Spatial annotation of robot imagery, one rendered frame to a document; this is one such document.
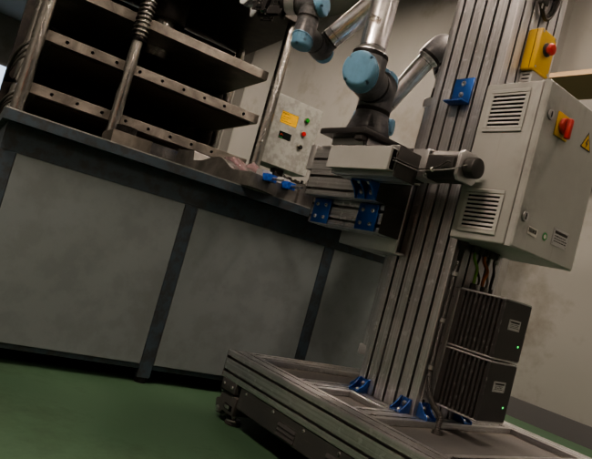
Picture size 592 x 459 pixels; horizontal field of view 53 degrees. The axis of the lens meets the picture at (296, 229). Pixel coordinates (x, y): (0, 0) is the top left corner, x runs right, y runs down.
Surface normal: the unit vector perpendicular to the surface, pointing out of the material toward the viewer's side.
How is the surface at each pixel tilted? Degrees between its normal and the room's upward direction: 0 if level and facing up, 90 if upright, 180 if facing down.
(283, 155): 90
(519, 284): 90
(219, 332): 90
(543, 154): 90
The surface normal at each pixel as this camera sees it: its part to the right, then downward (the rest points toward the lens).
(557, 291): -0.76, -0.25
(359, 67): -0.46, -0.04
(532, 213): 0.62, 0.13
